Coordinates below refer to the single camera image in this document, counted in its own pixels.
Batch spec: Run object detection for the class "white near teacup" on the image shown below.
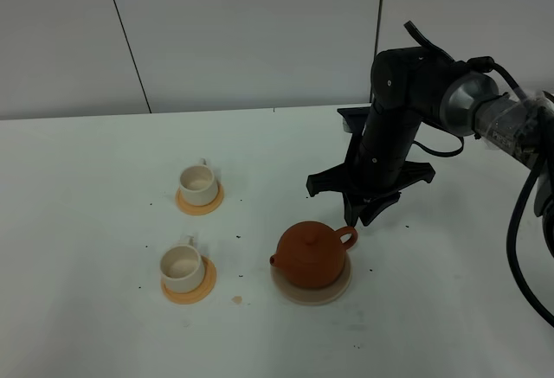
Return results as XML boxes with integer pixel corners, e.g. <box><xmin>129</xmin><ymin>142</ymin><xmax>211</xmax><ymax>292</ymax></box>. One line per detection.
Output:
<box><xmin>159</xmin><ymin>235</ymin><xmax>205</xmax><ymax>294</ymax></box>

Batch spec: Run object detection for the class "orange near coaster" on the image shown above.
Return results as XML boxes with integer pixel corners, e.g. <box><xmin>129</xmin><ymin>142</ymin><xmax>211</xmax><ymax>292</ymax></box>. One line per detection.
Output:
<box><xmin>160</xmin><ymin>256</ymin><xmax>216</xmax><ymax>304</ymax></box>

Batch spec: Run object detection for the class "white teacup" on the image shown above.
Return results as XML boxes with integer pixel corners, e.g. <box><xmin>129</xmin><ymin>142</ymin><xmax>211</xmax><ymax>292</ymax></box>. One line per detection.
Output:
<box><xmin>159</xmin><ymin>235</ymin><xmax>205</xmax><ymax>294</ymax></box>
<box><xmin>179</xmin><ymin>158</ymin><xmax>219</xmax><ymax>207</ymax></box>

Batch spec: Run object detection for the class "black camera cable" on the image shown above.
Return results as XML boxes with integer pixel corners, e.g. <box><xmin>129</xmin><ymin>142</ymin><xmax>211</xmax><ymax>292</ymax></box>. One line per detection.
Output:
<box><xmin>403</xmin><ymin>21</ymin><xmax>554</xmax><ymax>328</ymax></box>

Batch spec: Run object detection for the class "beige teapot saucer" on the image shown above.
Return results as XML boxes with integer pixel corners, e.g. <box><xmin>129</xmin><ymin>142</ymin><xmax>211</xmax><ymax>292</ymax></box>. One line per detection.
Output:
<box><xmin>271</xmin><ymin>255</ymin><xmax>353</xmax><ymax>306</ymax></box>

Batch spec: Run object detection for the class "brown clay teapot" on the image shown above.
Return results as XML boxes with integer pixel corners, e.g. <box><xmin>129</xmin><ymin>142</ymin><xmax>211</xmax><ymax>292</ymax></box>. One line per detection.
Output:
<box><xmin>269</xmin><ymin>221</ymin><xmax>358</xmax><ymax>289</ymax></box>

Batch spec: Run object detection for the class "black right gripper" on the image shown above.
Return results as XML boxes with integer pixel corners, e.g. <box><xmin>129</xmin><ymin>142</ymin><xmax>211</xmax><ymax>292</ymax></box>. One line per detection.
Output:
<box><xmin>306</xmin><ymin>107</ymin><xmax>435</xmax><ymax>227</ymax></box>

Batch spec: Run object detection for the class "white far teacup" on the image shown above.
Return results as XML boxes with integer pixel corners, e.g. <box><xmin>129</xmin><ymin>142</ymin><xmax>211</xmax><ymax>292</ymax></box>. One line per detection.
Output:
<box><xmin>179</xmin><ymin>158</ymin><xmax>219</xmax><ymax>207</ymax></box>

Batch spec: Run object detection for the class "orange coaster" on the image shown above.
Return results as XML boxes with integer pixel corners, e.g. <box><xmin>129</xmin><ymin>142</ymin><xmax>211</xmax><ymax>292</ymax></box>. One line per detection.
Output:
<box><xmin>160</xmin><ymin>256</ymin><xmax>216</xmax><ymax>304</ymax></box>
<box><xmin>175</xmin><ymin>183</ymin><xmax>224</xmax><ymax>216</ymax></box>

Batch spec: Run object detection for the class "orange far coaster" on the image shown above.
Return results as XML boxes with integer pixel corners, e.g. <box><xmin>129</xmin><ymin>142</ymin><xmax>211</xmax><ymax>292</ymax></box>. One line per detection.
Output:
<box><xmin>175</xmin><ymin>183</ymin><xmax>224</xmax><ymax>216</ymax></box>

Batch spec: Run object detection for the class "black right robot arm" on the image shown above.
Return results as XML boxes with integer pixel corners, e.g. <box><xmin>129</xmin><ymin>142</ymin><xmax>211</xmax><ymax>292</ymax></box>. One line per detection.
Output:
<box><xmin>306</xmin><ymin>47</ymin><xmax>553</xmax><ymax>226</ymax></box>

